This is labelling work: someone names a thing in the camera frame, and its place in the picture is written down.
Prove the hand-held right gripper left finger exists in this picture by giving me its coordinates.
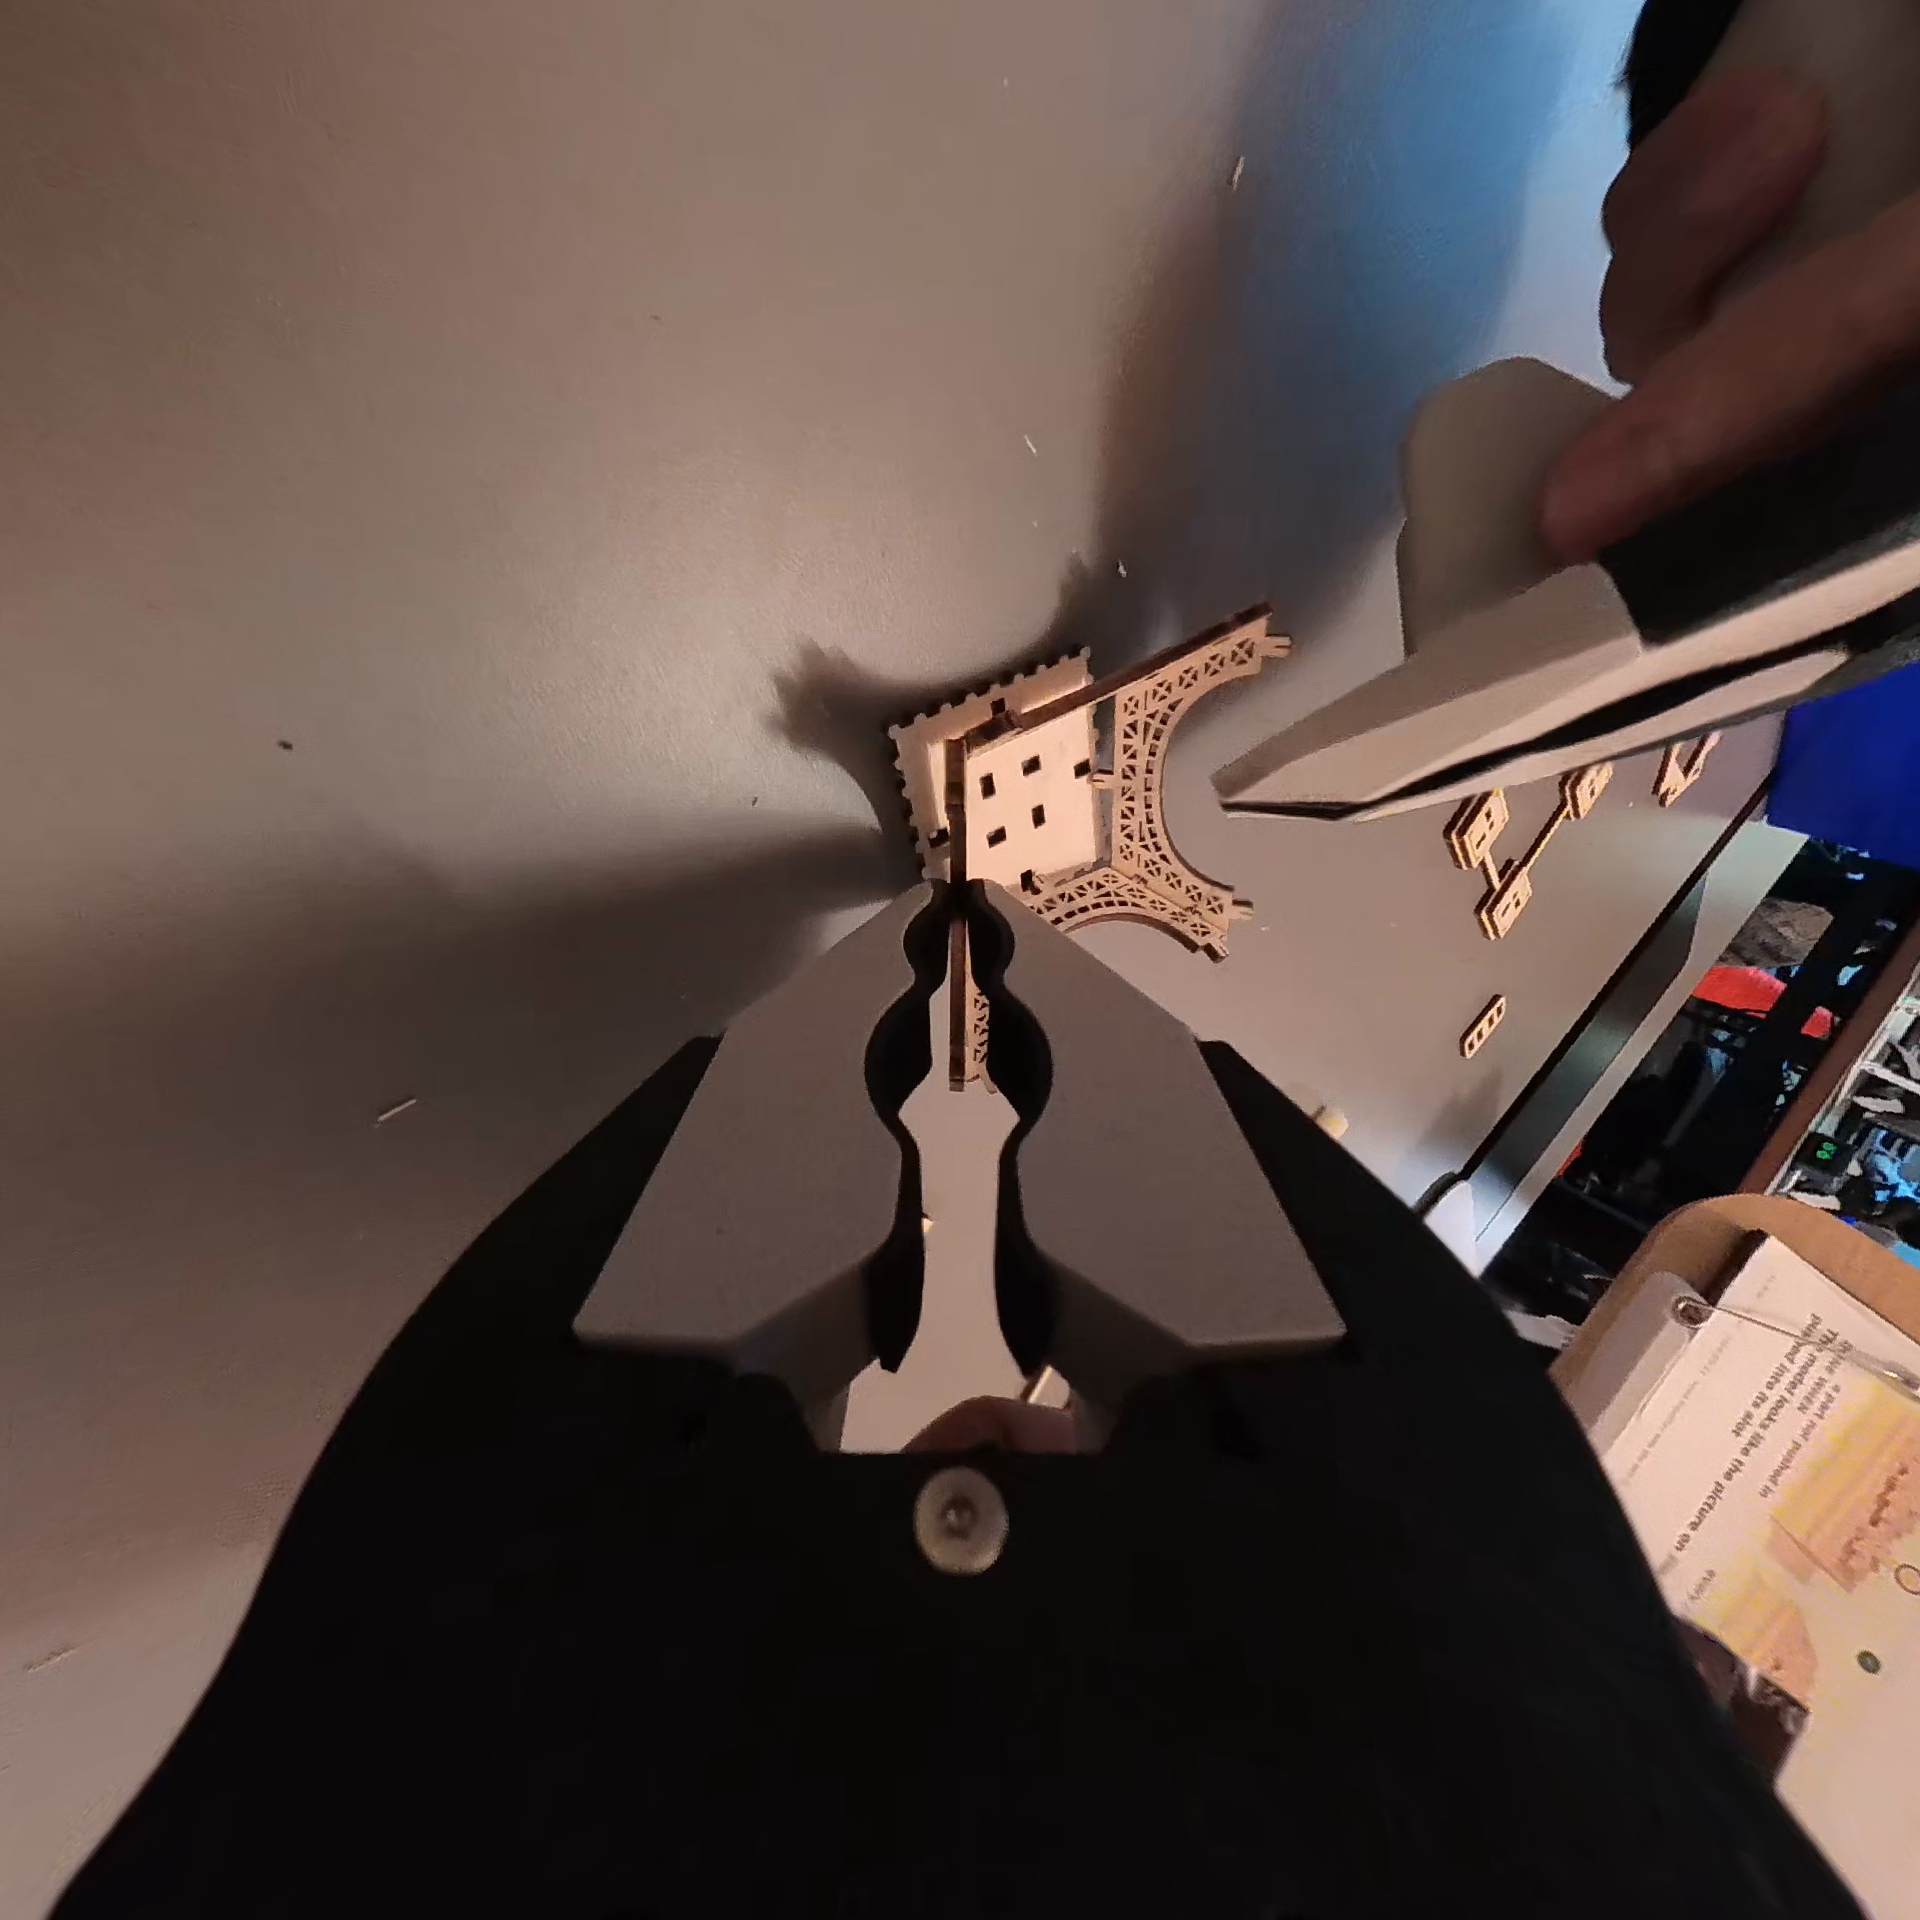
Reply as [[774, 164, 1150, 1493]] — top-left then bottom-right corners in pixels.
[[574, 878, 954, 1451]]

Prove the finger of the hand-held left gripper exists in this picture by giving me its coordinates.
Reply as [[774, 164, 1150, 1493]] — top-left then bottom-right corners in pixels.
[[1332, 663, 1880, 827], [1210, 577, 1853, 815]]

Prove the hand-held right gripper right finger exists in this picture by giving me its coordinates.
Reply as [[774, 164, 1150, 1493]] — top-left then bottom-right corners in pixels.
[[967, 878, 1345, 1413]]

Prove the wooden lattice tower base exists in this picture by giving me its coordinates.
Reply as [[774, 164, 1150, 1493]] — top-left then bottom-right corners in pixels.
[[886, 609, 1292, 1089]]

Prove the grey desk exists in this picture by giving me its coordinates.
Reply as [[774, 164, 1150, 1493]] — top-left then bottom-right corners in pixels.
[[0, 0, 1794, 1920]]

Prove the person's right hand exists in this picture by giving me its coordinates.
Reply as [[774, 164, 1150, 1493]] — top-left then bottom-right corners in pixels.
[[906, 1394, 1080, 1457]]

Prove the wooden four-pad base part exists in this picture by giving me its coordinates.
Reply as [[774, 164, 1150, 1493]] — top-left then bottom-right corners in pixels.
[[1442, 731, 1719, 945]]

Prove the blue plastic object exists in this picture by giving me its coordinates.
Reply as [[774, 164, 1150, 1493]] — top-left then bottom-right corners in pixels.
[[1767, 660, 1920, 873]]

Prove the red plastic item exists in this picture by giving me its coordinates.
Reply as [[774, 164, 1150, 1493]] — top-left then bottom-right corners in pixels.
[[1692, 963, 1839, 1044]]

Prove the brown clipboard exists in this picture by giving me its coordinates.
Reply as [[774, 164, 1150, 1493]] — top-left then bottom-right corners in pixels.
[[1549, 1190, 1920, 1396]]

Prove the white instruction sheet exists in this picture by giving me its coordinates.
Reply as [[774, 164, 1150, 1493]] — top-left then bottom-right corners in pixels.
[[1598, 1236, 1920, 1920]]

